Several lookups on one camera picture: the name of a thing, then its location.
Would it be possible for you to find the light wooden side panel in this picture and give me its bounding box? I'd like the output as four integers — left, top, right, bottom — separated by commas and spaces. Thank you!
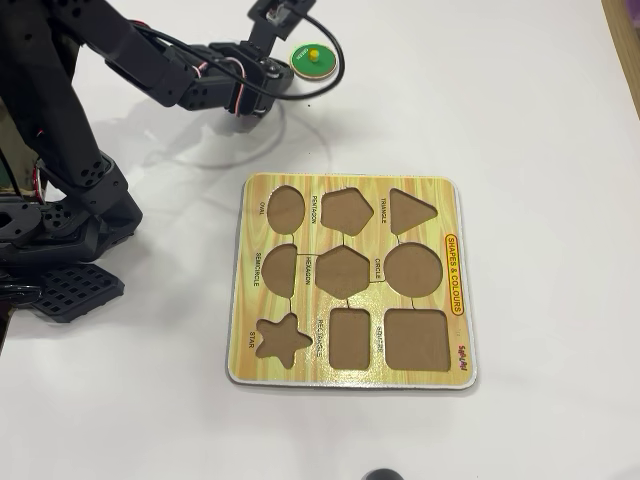
606, 0, 640, 121

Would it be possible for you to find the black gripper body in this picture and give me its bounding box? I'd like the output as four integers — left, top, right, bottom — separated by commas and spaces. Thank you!
208, 41, 275, 120

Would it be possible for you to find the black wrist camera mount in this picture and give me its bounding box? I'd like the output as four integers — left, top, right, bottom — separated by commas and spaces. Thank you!
247, 0, 319, 59

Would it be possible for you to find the green round puzzle piece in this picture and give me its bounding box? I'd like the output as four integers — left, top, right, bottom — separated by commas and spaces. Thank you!
289, 43, 336, 81

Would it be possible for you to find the wooden shapes puzzle board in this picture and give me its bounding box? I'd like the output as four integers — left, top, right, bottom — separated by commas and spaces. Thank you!
225, 172, 479, 392

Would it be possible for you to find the red wire bundle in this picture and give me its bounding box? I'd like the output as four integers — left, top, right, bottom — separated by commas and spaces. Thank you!
32, 157, 49, 201

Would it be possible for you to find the black grid clamp plate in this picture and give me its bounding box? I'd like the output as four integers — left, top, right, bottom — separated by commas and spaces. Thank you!
30, 263, 126, 325

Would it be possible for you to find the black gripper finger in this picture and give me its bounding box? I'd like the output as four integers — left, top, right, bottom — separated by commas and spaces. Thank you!
271, 61, 297, 92
251, 89, 282, 120

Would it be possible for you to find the black camera cable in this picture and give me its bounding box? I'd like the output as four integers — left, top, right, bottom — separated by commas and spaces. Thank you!
127, 14, 346, 101

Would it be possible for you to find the red white servo wire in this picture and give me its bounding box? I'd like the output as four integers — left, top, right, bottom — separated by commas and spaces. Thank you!
192, 62, 249, 119

